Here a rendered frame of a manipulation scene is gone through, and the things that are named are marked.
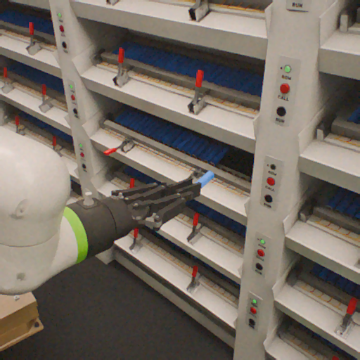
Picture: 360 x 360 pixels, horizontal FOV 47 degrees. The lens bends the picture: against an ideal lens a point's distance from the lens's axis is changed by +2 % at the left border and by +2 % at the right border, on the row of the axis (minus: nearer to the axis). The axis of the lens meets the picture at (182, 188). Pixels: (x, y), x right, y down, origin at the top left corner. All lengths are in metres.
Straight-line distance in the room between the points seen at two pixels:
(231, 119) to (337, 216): 0.30
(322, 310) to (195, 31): 0.67
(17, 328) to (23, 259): 0.51
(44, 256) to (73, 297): 0.96
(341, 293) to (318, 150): 0.36
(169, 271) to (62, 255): 0.77
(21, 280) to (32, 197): 0.14
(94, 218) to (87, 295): 0.90
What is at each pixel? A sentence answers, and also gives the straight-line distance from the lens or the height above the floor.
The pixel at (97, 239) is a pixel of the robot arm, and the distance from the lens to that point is 0.64.
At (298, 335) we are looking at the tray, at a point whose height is 0.20.
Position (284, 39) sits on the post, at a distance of 0.76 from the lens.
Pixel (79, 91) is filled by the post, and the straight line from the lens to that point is 1.27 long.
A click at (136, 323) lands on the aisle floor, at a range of 1.41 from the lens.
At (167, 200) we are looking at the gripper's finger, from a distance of 0.75.
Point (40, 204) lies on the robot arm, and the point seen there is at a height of 0.83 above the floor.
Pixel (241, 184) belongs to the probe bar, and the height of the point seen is 0.58.
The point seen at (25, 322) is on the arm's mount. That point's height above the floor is 0.33.
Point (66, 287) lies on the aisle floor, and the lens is 1.57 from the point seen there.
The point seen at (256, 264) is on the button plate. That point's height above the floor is 0.42.
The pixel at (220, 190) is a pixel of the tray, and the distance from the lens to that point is 1.00.
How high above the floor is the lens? 1.10
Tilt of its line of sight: 33 degrees down
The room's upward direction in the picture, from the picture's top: straight up
